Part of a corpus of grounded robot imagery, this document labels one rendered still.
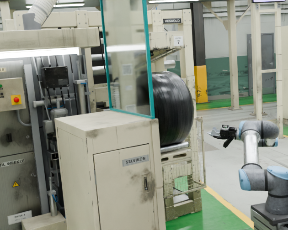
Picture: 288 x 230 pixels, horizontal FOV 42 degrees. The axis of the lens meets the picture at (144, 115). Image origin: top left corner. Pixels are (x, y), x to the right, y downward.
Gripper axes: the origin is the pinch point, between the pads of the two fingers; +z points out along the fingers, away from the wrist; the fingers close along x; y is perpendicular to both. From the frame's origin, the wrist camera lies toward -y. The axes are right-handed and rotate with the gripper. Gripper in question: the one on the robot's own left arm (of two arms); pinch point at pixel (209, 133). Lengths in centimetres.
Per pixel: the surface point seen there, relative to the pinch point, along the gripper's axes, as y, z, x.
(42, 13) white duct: 89, 115, 12
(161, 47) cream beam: 47, 49, -46
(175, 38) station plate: 51, 41, -59
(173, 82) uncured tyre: 36.9, 27.1, -5.1
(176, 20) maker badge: 54, 52, -100
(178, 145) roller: -9.7, 21.4, 6.4
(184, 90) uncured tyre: 32.0, 19.4, -3.9
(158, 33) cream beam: 58, 52, -48
